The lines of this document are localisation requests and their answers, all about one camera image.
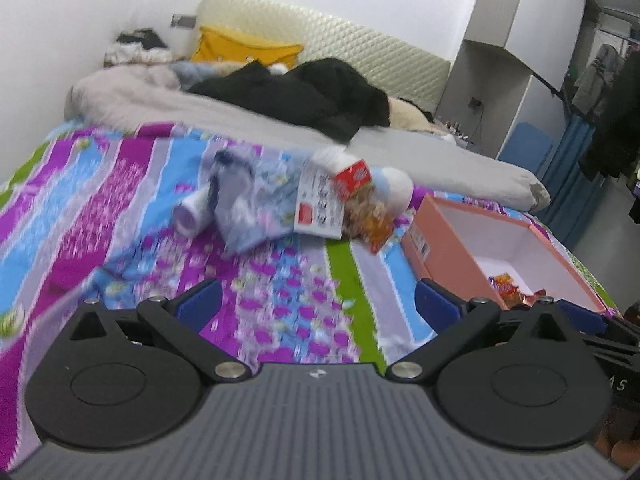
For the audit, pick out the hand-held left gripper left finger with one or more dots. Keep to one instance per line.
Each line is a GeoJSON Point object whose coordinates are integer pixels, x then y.
{"type": "Point", "coordinates": [202, 301]}

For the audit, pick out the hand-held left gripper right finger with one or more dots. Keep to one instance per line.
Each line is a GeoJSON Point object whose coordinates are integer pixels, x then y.
{"type": "Point", "coordinates": [435, 305]}

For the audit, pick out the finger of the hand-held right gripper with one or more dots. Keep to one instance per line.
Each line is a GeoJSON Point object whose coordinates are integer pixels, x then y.
{"type": "Point", "coordinates": [585, 316]}

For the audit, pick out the pink cardboard box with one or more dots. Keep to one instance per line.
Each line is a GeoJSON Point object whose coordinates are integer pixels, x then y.
{"type": "Point", "coordinates": [445, 250]}

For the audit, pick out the orange red snack packet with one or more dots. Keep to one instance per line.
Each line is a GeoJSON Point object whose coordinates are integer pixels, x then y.
{"type": "Point", "coordinates": [505, 285]}

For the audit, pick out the person's right hand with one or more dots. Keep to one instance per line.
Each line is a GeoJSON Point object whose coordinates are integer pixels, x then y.
{"type": "Point", "coordinates": [626, 455]}

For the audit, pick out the white tube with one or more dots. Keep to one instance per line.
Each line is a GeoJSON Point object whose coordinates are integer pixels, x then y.
{"type": "Point", "coordinates": [190, 215]}

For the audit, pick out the light blue floral plastic bag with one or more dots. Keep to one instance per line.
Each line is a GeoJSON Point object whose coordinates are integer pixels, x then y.
{"type": "Point", "coordinates": [260, 210]}

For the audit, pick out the clear snack bag red header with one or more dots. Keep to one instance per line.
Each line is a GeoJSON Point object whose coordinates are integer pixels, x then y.
{"type": "Point", "coordinates": [367, 215]}

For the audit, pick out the white round plush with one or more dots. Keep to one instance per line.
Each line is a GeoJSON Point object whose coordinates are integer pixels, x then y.
{"type": "Point", "coordinates": [397, 190]}

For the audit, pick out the blue curtain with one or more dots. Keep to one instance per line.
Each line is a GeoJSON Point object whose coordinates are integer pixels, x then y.
{"type": "Point", "coordinates": [570, 175]}

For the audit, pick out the colourful floral bed sheet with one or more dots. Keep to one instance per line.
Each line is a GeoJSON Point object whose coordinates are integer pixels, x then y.
{"type": "Point", "coordinates": [100, 200]}

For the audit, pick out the grey duvet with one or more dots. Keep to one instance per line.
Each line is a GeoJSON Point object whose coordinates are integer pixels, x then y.
{"type": "Point", "coordinates": [425, 160]}

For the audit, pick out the white snack bag red label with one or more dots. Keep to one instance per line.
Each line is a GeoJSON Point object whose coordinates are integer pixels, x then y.
{"type": "Point", "coordinates": [320, 205]}

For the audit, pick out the blue padded board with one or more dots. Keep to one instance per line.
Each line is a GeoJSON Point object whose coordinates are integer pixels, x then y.
{"type": "Point", "coordinates": [525, 147]}

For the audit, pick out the beige pillow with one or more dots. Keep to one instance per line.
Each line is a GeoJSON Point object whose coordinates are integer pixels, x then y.
{"type": "Point", "coordinates": [407, 115]}

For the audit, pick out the hanging black coat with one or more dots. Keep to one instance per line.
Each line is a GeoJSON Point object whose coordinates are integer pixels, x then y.
{"type": "Point", "coordinates": [620, 125]}

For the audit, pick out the light blue cloth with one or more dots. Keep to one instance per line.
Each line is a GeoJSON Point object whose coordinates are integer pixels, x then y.
{"type": "Point", "coordinates": [192, 71]}

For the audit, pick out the black jacket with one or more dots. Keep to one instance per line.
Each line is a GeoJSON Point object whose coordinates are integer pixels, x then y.
{"type": "Point", "coordinates": [310, 95]}

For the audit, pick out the hanging grey jacket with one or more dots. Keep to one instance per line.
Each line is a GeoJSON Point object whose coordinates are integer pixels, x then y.
{"type": "Point", "coordinates": [597, 80]}

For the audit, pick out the yellow pillow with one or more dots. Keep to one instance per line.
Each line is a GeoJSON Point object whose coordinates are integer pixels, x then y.
{"type": "Point", "coordinates": [240, 45]}

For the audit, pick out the pile of clothes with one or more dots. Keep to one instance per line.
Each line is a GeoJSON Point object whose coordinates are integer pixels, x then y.
{"type": "Point", "coordinates": [135, 47]}

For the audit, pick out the cream padded headboard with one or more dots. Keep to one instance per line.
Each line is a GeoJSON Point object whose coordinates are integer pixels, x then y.
{"type": "Point", "coordinates": [390, 45]}

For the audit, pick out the grey wardrobe cabinet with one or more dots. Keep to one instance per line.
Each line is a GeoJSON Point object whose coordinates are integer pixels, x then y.
{"type": "Point", "coordinates": [545, 20]}

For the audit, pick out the black wall socket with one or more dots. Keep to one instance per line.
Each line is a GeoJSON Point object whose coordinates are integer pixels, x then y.
{"type": "Point", "coordinates": [475, 104]}

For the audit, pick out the grey wall switch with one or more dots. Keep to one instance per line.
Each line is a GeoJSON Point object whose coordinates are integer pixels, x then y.
{"type": "Point", "coordinates": [183, 20]}

